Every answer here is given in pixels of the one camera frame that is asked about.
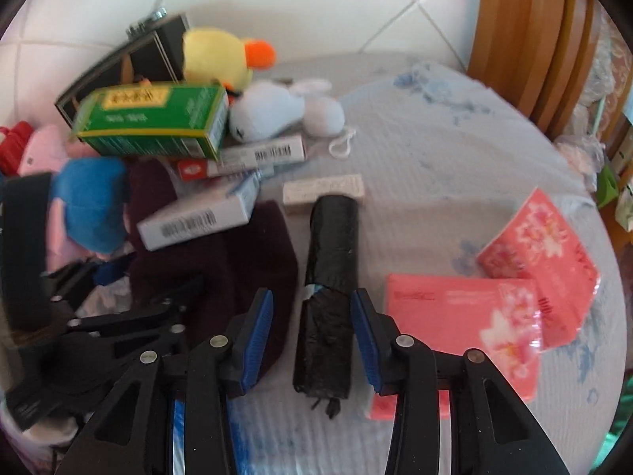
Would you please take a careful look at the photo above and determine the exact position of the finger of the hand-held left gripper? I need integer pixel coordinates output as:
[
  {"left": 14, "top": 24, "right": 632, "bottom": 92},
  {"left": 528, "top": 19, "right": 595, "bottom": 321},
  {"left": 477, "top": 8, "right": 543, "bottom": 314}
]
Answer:
[
  {"left": 66, "top": 274, "right": 205, "bottom": 353},
  {"left": 48, "top": 259, "right": 133, "bottom": 314}
]

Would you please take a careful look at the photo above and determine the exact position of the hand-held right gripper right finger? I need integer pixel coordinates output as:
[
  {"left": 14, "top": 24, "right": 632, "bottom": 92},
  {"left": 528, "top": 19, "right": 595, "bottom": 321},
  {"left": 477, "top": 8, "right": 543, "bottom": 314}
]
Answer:
[{"left": 350, "top": 288, "right": 569, "bottom": 475}]

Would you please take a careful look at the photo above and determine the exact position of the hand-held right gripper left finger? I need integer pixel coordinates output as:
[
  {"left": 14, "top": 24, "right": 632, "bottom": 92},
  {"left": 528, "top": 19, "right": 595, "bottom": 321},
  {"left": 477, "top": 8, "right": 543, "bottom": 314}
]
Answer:
[{"left": 54, "top": 287, "right": 275, "bottom": 475}]

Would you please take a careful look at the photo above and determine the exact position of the black garbage bag roll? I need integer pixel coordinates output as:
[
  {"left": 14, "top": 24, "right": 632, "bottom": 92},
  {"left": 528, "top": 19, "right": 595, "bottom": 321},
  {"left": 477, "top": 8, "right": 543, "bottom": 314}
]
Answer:
[{"left": 293, "top": 194, "right": 360, "bottom": 419}]

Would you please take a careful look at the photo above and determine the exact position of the pig plush in blue clothes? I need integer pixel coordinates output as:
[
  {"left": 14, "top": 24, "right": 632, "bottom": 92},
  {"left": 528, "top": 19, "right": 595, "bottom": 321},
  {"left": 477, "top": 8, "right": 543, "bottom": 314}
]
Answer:
[{"left": 47, "top": 156, "right": 133, "bottom": 261}]

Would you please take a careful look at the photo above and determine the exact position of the dark maroon knit cloth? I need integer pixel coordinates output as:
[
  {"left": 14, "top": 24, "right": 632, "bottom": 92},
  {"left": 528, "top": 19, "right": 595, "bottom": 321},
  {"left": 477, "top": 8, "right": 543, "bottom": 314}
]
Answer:
[{"left": 126, "top": 156, "right": 300, "bottom": 383}]

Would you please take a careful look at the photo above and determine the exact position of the black flat case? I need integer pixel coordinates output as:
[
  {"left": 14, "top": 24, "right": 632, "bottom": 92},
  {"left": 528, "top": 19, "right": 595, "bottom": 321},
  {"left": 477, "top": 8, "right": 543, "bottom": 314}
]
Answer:
[{"left": 0, "top": 173, "right": 56, "bottom": 332}]

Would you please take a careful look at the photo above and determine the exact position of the pink floral tissue packet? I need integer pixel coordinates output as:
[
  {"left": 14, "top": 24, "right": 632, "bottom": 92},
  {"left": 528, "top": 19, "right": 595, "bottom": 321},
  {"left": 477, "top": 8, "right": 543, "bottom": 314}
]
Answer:
[
  {"left": 476, "top": 187, "right": 602, "bottom": 353},
  {"left": 368, "top": 273, "right": 545, "bottom": 422}
]

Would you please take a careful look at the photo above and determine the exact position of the large white barcode box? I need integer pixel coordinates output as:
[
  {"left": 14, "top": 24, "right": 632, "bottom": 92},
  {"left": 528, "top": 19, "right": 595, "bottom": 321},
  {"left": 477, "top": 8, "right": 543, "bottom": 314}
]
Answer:
[{"left": 137, "top": 173, "right": 263, "bottom": 253}]

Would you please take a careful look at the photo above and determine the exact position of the red and white box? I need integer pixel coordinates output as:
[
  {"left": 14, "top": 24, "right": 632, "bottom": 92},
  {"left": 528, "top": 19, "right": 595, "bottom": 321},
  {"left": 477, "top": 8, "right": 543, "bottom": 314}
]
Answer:
[{"left": 176, "top": 157, "right": 276, "bottom": 185}]

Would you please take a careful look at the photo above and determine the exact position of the pink pig plush toy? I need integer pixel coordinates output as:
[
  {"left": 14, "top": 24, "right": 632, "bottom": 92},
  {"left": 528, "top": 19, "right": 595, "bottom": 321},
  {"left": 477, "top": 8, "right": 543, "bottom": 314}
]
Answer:
[{"left": 19, "top": 123, "right": 98, "bottom": 177}]

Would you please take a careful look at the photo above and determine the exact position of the beige rectangular block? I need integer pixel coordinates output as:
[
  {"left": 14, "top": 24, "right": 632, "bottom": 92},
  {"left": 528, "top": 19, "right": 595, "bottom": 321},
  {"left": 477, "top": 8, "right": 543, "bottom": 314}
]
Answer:
[{"left": 282, "top": 174, "right": 366, "bottom": 217}]

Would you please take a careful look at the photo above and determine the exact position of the green cardboard box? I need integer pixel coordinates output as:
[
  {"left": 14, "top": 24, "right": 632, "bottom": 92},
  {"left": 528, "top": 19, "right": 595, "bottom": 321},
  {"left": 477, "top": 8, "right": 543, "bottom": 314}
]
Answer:
[{"left": 72, "top": 83, "right": 231, "bottom": 162}]

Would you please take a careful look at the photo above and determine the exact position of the slim white barcode box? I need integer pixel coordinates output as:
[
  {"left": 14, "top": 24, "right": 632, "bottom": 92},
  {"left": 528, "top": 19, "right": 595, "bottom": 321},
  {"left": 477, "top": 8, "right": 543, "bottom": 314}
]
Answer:
[{"left": 218, "top": 136, "right": 307, "bottom": 167}]

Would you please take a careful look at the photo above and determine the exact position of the black gift box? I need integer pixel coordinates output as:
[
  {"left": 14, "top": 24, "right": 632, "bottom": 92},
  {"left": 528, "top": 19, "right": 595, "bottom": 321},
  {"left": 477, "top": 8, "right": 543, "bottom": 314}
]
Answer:
[{"left": 54, "top": 12, "right": 191, "bottom": 127}]

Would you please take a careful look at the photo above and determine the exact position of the white rabbit plush toy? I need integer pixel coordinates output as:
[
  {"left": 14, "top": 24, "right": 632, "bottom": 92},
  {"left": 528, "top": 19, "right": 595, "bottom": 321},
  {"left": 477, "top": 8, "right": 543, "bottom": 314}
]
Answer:
[{"left": 228, "top": 78, "right": 358, "bottom": 160}]

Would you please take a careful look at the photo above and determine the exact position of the yellow duck plush toy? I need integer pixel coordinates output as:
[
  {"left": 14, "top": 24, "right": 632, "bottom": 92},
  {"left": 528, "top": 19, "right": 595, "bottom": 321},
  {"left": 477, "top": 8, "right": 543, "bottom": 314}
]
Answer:
[{"left": 182, "top": 27, "right": 277, "bottom": 93}]

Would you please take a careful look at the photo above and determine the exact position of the metal binder clip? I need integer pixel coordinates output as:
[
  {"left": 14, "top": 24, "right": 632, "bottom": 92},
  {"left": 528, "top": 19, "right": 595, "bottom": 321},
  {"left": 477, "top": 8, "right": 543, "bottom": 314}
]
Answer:
[{"left": 126, "top": 6, "right": 169, "bottom": 38}]

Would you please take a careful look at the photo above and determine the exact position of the clear plastic bag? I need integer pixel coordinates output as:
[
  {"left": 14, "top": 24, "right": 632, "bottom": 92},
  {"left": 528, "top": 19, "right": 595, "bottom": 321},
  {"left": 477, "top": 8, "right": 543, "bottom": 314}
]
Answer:
[{"left": 554, "top": 133, "right": 607, "bottom": 190}]

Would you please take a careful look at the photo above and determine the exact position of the green plastic item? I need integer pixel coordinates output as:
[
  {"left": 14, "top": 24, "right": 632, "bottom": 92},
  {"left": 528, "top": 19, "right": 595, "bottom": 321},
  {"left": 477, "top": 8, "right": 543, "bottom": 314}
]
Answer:
[{"left": 595, "top": 165, "right": 620, "bottom": 209}]

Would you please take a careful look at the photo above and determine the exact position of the brown wooden furniture post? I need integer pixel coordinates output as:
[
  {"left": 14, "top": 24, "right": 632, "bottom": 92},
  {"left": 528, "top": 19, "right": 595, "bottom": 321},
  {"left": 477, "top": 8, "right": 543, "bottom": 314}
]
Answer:
[{"left": 467, "top": 0, "right": 602, "bottom": 135}]

